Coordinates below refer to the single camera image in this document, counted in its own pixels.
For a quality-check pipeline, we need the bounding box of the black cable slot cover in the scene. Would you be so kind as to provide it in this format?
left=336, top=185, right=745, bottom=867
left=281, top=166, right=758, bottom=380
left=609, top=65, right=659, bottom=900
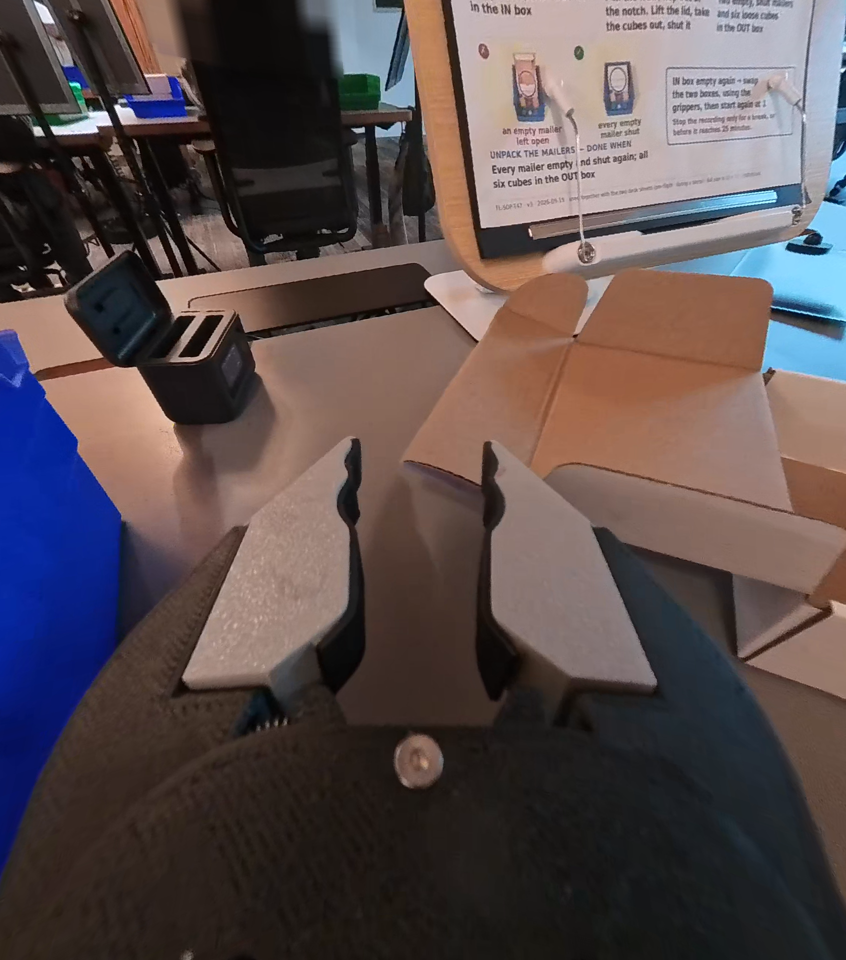
left=189, top=262, right=435, bottom=335

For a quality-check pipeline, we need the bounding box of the small blue bin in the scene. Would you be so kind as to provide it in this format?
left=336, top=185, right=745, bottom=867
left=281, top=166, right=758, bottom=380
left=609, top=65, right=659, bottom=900
left=125, top=75, right=189, bottom=120

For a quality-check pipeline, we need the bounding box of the green plastic bin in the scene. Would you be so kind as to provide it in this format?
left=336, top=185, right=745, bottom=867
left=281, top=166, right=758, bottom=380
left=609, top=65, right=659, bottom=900
left=338, top=73, right=382, bottom=114

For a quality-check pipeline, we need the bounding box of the black mesh office chair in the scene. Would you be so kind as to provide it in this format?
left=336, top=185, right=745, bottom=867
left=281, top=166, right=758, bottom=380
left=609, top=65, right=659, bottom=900
left=186, top=0, right=361, bottom=265

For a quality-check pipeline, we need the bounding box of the grey flat pouch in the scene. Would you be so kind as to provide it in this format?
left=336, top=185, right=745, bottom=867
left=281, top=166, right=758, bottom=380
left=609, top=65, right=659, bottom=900
left=730, top=247, right=846, bottom=325

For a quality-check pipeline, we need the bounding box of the black charging case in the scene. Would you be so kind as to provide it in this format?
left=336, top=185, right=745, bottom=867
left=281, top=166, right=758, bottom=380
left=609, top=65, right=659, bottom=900
left=63, top=249, right=259, bottom=426

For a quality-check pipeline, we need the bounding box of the blue plastic bin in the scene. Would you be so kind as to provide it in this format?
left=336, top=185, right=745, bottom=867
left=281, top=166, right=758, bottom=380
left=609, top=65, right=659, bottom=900
left=0, top=330, right=124, bottom=957

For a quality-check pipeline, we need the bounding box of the white cardboard mailer box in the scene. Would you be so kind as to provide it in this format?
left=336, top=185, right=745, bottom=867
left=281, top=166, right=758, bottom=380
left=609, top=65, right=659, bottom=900
left=402, top=268, right=846, bottom=740

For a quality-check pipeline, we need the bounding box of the instruction sheet on stand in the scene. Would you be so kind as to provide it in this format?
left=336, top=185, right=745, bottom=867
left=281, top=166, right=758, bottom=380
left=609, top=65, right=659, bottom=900
left=402, top=0, right=846, bottom=342

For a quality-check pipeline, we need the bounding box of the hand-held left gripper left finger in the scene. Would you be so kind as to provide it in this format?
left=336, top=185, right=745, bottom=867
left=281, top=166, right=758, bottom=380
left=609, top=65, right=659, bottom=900
left=181, top=437, right=368, bottom=695

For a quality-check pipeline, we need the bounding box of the printed instruction sheet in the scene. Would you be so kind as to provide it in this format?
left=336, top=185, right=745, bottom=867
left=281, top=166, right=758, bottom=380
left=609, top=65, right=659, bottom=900
left=441, top=0, right=818, bottom=234

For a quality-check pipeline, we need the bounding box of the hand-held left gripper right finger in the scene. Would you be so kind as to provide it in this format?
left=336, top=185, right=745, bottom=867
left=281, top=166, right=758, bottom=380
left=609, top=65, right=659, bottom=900
left=474, top=441, right=658, bottom=702

